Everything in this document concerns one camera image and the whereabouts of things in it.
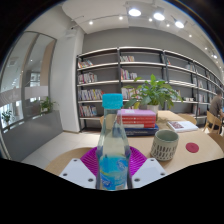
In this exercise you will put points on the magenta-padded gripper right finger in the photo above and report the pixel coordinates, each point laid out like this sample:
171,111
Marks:
149,171

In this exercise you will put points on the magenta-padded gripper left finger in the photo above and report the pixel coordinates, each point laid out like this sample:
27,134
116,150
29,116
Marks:
77,171

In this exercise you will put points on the clear bottle with blue cap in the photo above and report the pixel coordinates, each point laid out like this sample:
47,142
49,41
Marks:
113,156

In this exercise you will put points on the patterned ceramic mug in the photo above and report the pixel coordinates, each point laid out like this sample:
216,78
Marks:
164,145

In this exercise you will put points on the flat round red coaster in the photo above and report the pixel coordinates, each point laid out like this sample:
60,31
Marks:
192,147

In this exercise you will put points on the white booklet with square code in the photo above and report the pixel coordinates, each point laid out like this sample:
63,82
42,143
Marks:
182,126

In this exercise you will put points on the pink book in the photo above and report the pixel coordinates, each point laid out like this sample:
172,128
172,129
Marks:
136,112

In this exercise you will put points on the round-backed wooden chair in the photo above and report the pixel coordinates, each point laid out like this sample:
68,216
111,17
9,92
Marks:
217,140
188,118

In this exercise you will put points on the small potted plant on ledge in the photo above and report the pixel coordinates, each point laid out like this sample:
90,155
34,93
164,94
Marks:
46,105
6,116

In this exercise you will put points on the green plant in white pot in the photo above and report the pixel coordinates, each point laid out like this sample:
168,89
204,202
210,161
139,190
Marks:
153,93

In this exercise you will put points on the slatted wooden chair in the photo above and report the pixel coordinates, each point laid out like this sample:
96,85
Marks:
213,121

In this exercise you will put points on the person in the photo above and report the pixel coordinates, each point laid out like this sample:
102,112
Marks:
216,105

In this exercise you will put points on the grey shelf unit with books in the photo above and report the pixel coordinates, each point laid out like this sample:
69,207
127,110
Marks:
106,71

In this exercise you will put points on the ceiling lights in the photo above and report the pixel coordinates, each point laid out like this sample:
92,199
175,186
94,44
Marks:
134,12

